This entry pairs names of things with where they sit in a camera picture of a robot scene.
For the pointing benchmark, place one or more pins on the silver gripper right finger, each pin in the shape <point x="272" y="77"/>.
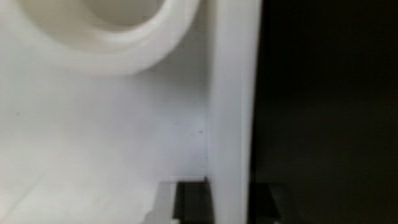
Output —
<point x="269" y="204"/>

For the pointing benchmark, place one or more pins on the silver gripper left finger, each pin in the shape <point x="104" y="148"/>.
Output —
<point x="192" y="203"/>

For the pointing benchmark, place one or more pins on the white square tabletop part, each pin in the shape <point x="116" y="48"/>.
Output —
<point x="127" y="95"/>

